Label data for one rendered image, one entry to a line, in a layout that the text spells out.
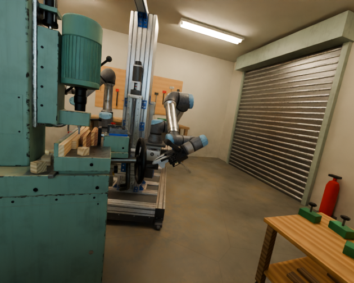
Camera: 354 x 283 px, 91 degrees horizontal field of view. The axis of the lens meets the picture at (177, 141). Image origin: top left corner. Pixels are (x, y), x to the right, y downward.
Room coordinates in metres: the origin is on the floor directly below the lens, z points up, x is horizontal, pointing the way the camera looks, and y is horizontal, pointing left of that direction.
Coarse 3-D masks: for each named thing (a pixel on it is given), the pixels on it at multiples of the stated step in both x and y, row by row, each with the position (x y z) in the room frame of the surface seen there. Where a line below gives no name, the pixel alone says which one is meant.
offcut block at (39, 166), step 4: (40, 160) 0.73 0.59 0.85; (32, 164) 0.70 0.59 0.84; (36, 164) 0.69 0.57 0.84; (40, 164) 0.71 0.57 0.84; (44, 164) 0.72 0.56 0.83; (32, 168) 0.70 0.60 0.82; (36, 168) 0.69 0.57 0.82; (40, 168) 0.71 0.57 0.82; (44, 168) 0.72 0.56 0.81; (36, 172) 0.69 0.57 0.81; (40, 172) 0.71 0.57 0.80
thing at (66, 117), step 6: (60, 114) 0.86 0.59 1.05; (66, 114) 0.87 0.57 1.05; (72, 114) 0.88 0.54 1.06; (78, 114) 0.89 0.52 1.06; (84, 114) 0.90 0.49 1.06; (90, 114) 0.95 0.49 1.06; (60, 120) 0.86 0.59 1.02; (66, 120) 0.87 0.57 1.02; (72, 120) 0.88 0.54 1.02; (78, 120) 0.89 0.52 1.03; (84, 120) 0.90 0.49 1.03; (78, 126) 0.91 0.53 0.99
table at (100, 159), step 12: (72, 156) 0.68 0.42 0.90; (84, 156) 0.70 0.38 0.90; (96, 156) 0.72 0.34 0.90; (108, 156) 0.75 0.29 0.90; (120, 156) 0.94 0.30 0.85; (60, 168) 0.66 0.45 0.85; (72, 168) 0.67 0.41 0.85; (84, 168) 0.69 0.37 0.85; (96, 168) 0.70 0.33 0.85; (108, 168) 0.72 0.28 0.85
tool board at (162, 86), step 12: (120, 72) 4.09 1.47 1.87; (120, 84) 4.09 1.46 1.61; (156, 84) 4.36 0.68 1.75; (168, 84) 4.45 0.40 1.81; (180, 84) 4.55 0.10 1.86; (96, 96) 3.94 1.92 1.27; (120, 96) 4.10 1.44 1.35; (156, 96) 4.35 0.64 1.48; (120, 108) 4.11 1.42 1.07; (156, 108) 4.38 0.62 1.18
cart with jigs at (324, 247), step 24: (288, 216) 1.12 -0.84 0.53; (312, 216) 1.09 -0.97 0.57; (264, 240) 1.05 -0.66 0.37; (288, 240) 0.89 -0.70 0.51; (312, 240) 0.89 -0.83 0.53; (336, 240) 0.92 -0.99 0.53; (264, 264) 1.01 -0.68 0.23; (288, 264) 1.09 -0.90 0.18; (312, 264) 1.12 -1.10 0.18; (336, 264) 0.73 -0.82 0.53
